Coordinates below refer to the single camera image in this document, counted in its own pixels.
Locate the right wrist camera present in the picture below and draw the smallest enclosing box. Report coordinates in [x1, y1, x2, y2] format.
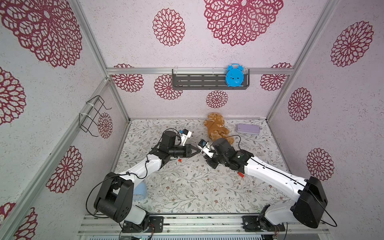
[198, 139, 216, 159]

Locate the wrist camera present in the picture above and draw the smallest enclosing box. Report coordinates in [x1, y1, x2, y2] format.
[180, 129, 193, 147]
[198, 139, 216, 159]

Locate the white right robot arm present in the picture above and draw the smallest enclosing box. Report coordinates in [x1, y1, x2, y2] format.
[198, 138, 328, 232]

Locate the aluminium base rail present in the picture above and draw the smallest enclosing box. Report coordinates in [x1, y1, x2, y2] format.
[77, 214, 330, 237]

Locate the blue alarm clock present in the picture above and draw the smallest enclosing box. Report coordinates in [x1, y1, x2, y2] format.
[225, 64, 244, 87]

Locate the purple rectangular case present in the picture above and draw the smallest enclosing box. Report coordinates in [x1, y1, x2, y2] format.
[236, 124, 261, 135]

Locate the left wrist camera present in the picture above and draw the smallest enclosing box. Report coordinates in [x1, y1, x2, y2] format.
[180, 129, 193, 147]

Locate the light blue cup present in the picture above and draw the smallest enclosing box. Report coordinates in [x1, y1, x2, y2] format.
[133, 182, 148, 202]

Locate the black wire wall basket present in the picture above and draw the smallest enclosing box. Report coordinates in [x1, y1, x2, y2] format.
[78, 95, 113, 139]

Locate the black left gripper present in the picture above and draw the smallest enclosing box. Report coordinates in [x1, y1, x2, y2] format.
[169, 144, 201, 159]

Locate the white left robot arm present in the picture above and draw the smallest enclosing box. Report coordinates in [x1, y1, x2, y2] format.
[94, 129, 200, 233]

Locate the brown teddy bear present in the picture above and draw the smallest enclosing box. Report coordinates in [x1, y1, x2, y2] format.
[204, 113, 234, 145]

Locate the grey wall shelf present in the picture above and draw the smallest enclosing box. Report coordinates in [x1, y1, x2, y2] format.
[172, 69, 250, 91]

